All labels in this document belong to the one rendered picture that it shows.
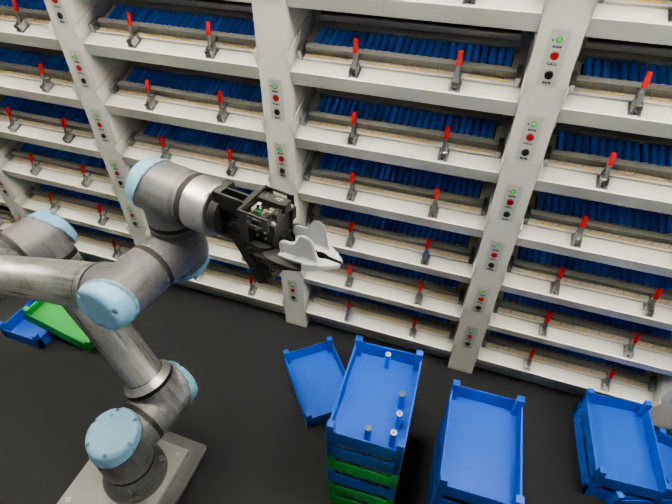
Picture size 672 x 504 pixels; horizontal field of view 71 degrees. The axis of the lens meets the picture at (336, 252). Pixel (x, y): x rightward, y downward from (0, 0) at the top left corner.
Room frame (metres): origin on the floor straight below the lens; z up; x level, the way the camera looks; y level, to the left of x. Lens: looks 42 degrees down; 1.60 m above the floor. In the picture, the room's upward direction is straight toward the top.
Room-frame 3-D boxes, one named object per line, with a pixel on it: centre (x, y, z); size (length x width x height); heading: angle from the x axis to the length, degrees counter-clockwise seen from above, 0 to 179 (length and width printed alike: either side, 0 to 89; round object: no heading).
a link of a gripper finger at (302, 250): (0.50, 0.04, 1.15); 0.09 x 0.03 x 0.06; 61
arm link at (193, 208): (0.61, 0.20, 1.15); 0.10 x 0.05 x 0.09; 152
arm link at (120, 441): (0.65, 0.62, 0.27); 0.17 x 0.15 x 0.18; 152
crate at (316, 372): (1.01, 0.06, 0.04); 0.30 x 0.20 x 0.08; 21
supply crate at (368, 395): (0.71, -0.11, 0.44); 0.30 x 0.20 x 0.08; 163
